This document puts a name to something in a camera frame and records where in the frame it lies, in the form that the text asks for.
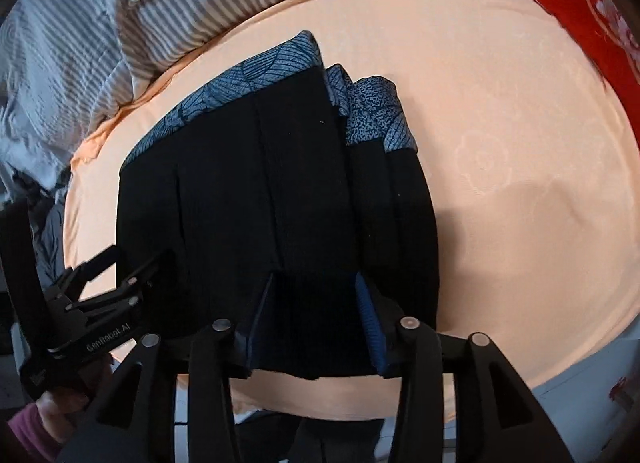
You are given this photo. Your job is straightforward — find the black pants with blue waistband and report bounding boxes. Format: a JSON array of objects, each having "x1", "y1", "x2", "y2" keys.
[{"x1": 116, "y1": 30, "x2": 441, "y2": 383}]

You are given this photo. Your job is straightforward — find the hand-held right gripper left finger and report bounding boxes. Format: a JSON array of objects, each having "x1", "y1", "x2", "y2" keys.
[{"x1": 55, "y1": 270, "x2": 277, "y2": 463}]

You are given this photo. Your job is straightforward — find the person's left hand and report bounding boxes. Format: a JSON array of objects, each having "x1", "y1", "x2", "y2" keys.
[{"x1": 37, "y1": 355, "x2": 115, "y2": 433}]

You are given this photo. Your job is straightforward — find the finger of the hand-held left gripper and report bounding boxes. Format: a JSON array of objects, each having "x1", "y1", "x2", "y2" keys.
[
  {"x1": 81, "y1": 252, "x2": 172, "y2": 317},
  {"x1": 61, "y1": 244, "x2": 122, "y2": 295}
]

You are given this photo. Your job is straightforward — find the red patterned pillow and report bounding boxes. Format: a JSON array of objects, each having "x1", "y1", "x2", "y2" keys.
[{"x1": 505, "y1": 0, "x2": 640, "y2": 96}]

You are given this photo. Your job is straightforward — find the grey striped duvet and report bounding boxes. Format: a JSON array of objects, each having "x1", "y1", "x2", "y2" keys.
[{"x1": 0, "y1": 0, "x2": 547, "y2": 205}]

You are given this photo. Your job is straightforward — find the dark grey crumpled cloth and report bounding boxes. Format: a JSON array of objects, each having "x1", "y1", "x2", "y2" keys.
[{"x1": 27, "y1": 166, "x2": 72, "y2": 291}]

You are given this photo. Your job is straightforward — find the peach bed sheet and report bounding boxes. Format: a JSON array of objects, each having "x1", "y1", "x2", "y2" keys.
[{"x1": 62, "y1": 0, "x2": 640, "y2": 425}]

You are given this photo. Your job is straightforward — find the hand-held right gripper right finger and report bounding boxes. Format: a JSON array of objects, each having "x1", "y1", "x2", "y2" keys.
[{"x1": 353, "y1": 273, "x2": 576, "y2": 463}]

